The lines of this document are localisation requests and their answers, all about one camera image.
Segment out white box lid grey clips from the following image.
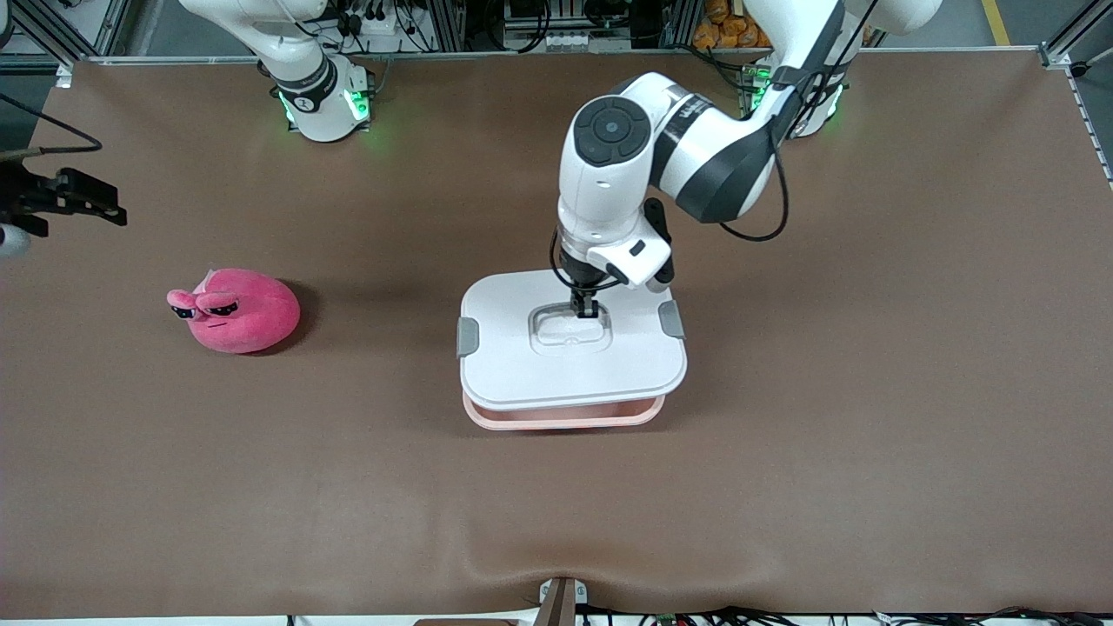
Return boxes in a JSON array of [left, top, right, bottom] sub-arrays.
[[457, 270, 688, 411]]

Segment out pink plush toy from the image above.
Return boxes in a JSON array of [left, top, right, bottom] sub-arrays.
[[167, 268, 301, 355]]

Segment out pink plastic box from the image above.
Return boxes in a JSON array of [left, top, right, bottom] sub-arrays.
[[461, 391, 666, 432]]

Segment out orange toy pile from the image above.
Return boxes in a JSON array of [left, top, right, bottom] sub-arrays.
[[693, 0, 770, 49]]

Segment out white socket box with plugs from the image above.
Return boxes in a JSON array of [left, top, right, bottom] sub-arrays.
[[335, 4, 410, 53]]

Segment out aluminium frame profile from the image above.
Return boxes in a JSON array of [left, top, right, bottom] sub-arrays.
[[0, 0, 131, 63], [1039, 0, 1113, 70]]

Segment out silver table edge rail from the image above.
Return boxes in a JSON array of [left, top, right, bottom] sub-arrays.
[[87, 47, 1044, 63]]

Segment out metal table edge bracket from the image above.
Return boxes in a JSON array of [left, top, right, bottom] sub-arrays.
[[537, 576, 588, 626]]

